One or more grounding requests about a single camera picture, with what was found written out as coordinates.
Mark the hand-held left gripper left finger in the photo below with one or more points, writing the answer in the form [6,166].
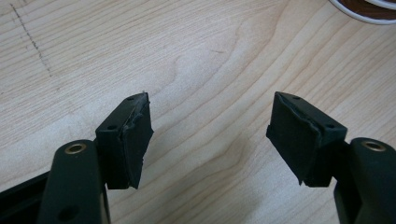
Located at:
[124,146]

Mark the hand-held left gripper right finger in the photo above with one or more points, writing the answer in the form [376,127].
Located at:
[299,140]

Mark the stack of brown paper cups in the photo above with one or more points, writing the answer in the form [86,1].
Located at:
[367,11]

